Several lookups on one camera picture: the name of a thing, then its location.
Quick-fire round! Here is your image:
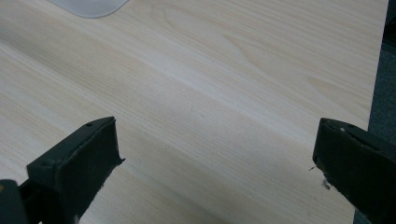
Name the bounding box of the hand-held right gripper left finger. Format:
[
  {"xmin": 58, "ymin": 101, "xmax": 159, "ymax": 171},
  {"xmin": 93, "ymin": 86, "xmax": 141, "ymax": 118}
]
[{"xmin": 26, "ymin": 116, "xmax": 126, "ymax": 224}]

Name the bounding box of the clear plastic storage box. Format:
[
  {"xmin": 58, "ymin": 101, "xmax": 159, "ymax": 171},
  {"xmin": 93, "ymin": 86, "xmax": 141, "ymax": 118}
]
[{"xmin": 48, "ymin": 0, "xmax": 130, "ymax": 19}]

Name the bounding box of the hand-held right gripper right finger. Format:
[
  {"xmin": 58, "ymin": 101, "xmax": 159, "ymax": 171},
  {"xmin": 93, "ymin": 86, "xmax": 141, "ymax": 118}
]
[{"xmin": 312, "ymin": 117, "xmax": 396, "ymax": 224}]

